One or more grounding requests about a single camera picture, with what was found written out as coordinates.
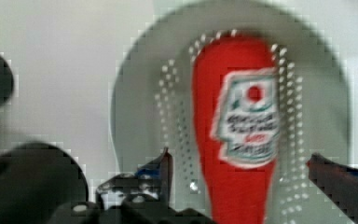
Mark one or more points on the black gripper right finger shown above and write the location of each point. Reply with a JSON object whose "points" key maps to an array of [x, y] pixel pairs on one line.
{"points": [[337, 181]]}

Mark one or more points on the red ketchup bottle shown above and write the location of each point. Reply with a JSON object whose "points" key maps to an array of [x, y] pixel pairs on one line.
{"points": [[237, 125]]}

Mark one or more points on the green oval strainer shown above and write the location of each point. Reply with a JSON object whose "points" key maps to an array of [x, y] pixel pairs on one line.
{"points": [[152, 105]]}

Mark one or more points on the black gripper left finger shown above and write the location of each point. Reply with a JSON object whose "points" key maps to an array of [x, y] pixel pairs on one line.
{"points": [[153, 179]]}

